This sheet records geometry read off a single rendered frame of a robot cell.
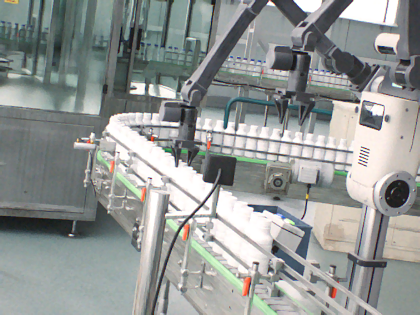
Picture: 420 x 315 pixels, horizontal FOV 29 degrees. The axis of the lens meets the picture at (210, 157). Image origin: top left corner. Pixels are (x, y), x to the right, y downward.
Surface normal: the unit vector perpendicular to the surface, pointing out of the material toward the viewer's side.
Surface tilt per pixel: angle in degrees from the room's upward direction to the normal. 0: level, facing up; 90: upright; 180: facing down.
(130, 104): 90
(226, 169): 81
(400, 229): 90
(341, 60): 90
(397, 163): 101
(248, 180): 90
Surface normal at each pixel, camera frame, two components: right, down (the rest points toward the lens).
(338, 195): 0.04, 0.16
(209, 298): -0.93, -0.08
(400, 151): 0.31, 0.37
